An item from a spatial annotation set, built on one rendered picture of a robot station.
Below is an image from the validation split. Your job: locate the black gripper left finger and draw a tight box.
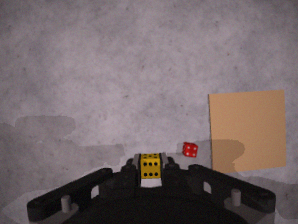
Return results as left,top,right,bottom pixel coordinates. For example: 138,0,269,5
27,153,141,224

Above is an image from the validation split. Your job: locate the tan square mat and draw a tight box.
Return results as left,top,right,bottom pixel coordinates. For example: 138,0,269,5
208,90,286,173

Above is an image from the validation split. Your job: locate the red die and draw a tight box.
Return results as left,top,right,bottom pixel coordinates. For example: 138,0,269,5
182,142,198,158

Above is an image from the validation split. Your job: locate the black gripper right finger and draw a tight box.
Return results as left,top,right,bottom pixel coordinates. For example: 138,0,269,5
159,153,276,224

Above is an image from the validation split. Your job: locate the yellow die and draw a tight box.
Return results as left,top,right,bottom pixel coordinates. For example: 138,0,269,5
141,153,161,179

